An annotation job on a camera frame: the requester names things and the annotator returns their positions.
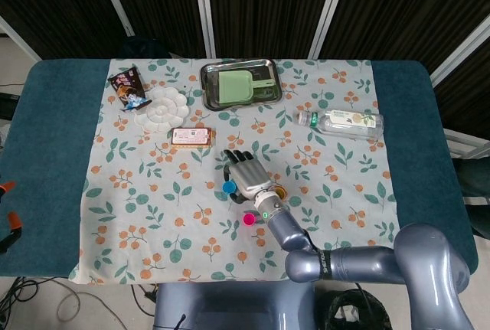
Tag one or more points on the orange plastic cup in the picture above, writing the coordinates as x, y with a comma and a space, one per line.
285, 194

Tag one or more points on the black plastic bag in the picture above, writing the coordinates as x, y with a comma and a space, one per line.
344, 311

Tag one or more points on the green plastic scoop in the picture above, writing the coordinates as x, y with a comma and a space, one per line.
233, 87

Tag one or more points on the floral fruit print tablecloth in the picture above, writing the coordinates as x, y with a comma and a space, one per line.
172, 211

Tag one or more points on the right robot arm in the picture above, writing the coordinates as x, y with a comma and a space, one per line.
344, 265

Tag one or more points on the stainless steel tray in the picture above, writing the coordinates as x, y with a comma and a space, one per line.
210, 77

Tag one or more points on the grey blue robot torso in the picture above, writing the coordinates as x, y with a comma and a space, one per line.
229, 307

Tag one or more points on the light blue plastic cup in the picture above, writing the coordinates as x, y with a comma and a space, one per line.
229, 187

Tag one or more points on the clear plastic water bottle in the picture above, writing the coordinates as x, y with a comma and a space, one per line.
344, 123

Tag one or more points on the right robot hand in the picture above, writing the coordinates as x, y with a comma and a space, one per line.
250, 177

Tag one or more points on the white partition post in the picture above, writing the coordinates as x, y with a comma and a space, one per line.
115, 0
203, 8
329, 8
459, 54
19, 37

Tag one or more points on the red yellow card box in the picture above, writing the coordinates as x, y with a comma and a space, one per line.
189, 136

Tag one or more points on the white flower paint palette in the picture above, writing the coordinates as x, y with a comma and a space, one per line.
162, 110

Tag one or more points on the teal table cover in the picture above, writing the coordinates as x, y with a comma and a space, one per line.
49, 154

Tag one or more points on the pink plastic cup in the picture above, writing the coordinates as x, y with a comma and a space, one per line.
249, 219

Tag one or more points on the grey metal shelf frame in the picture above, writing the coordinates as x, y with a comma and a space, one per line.
467, 142

